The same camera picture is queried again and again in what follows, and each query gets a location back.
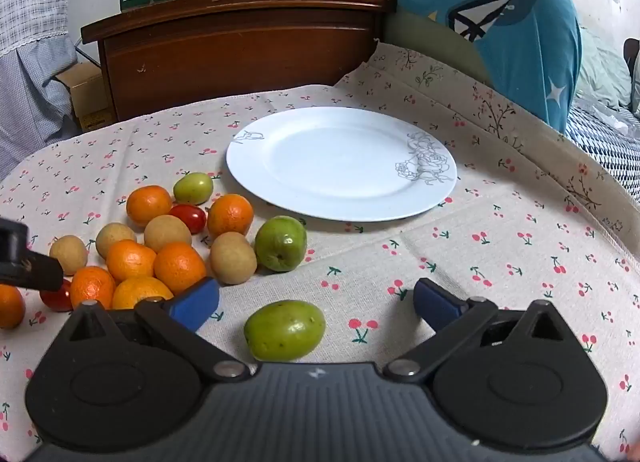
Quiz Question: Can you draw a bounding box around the small orange mandarin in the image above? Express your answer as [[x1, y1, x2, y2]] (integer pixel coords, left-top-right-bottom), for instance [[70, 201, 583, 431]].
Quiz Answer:
[[207, 193, 254, 239], [70, 266, 117, 309], [0, 285, 26, 329], [153, 241, 207, 294], [106, 239, 157, 283], [126, 185, 173, 228], [112, 276, 174, 310]]

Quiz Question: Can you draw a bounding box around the white plate with rose print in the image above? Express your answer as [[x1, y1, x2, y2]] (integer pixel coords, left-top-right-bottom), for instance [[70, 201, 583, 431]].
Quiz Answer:
[[225, 107, 458, 221]]

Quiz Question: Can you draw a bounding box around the teal quilt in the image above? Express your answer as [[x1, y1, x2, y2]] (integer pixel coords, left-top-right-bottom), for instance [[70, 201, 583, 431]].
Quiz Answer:
[[357, 0, 583, 135]]

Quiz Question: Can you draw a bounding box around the tan longan fruit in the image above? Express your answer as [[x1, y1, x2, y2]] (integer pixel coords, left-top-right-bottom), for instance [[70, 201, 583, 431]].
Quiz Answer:
[[95, 223, 137, 259], [49, 235, 89, 276], [144, 215, 193, 253], [209, 231, 258, 285]]

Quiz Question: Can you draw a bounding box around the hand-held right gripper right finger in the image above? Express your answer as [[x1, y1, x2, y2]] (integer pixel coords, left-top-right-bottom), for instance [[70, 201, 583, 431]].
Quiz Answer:
[[385, 278, 583, 383]]

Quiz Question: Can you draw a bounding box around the navy checked bedsheet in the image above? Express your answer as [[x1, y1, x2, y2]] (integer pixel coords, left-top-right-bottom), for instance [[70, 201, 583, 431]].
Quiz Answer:
[[564, 95, 640, 198]]

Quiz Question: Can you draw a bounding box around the red cherry tomato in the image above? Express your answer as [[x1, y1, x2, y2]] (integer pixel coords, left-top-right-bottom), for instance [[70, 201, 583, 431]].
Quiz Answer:
[[168, 203, 207, 235], [40, 278, 74, 313]]

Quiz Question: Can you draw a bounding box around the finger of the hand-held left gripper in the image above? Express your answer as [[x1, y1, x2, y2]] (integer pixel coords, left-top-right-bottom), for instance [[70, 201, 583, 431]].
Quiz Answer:
[[0, 219, 64, 293]]

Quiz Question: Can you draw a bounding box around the small yellow-green jujube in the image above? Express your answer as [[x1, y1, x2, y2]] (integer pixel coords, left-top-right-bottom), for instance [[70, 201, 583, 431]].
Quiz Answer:
[[173, 172, 214, 205]]

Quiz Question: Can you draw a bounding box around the green jujube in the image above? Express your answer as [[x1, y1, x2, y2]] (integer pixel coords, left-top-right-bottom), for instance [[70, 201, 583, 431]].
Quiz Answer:
[[244, 300, 326, 362], [254, 216, 308, 273]]

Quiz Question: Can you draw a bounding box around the thin metal rod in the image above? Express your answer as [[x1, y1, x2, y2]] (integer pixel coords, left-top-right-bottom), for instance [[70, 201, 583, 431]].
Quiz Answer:
[[74, 40, 102, 66]]

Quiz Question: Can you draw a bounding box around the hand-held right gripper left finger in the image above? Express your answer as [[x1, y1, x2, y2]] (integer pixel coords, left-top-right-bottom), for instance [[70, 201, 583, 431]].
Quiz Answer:
[[67, 276, 251, 384]]

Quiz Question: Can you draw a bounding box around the olive green cushion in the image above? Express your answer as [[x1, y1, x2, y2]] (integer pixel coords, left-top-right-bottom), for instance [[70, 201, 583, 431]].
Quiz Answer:
[[382, 10, 496, 93]]

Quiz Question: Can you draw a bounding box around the brown cardboard box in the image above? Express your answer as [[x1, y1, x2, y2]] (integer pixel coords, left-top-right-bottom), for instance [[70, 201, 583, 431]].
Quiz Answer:
[[54, 61, 117, 132]]

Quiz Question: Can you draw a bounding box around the light green bedding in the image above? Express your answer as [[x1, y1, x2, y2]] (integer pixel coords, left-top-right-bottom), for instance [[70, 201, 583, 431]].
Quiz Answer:
[[575, 25, 640, 116]]

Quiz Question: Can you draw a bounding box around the cherry print tablecloth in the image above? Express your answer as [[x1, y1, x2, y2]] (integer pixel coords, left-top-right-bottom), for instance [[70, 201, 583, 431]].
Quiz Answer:
[[0, 41, 640, 462]]

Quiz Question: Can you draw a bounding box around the brown wooden nightstand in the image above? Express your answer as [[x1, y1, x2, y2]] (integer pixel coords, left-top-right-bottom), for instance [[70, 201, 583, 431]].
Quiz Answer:
[[81, 0, 397, 122]]

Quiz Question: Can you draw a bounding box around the light blue shirt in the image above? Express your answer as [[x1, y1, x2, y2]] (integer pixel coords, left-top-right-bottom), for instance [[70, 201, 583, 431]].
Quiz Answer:
[[0, 35, 81, 165]]

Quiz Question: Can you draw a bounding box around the dark chair back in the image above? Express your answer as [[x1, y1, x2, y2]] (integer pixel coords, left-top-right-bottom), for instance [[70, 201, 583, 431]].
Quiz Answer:
[[623, 37, 640, 73]]

